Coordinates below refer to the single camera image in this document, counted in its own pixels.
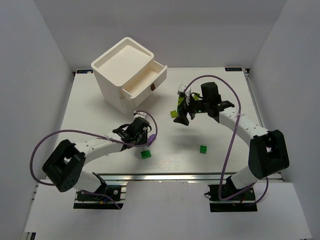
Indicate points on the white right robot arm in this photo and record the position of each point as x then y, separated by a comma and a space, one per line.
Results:
267, 149

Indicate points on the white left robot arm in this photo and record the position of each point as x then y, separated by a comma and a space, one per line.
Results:
64, 167

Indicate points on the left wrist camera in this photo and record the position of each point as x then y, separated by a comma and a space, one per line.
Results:
140, 115

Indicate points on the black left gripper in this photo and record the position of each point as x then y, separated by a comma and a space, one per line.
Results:
139, 135

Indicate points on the blue label sticker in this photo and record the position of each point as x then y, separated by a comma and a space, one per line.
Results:
84, 71
233, 69

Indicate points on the yellow-green and green lego stack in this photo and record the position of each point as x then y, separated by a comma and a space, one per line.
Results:
180, 105

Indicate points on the aluminium table rail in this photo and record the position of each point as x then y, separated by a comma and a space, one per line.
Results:
125, 177

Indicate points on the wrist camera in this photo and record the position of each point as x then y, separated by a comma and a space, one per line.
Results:
140, 115
184, 92

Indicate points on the blue label sticker left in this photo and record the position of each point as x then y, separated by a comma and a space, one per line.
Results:
84, 71

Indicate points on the green lego brick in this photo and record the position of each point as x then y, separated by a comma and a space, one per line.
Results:
203, 149
145, 154

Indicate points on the white three-drawer cabinet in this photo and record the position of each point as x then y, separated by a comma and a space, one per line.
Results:
127, 74

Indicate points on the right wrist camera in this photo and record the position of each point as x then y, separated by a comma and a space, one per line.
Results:
184, 92

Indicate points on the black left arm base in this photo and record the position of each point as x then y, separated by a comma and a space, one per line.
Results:
112, 198

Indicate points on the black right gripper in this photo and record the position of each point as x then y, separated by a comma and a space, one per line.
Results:
186, 110

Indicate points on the purple sloped lego piece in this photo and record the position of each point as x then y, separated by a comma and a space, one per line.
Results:
150, 139

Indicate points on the yellow-green small lego brick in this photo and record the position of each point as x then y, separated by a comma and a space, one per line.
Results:
173, 114

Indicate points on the blue label sticker right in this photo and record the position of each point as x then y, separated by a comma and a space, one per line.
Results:
233, 69

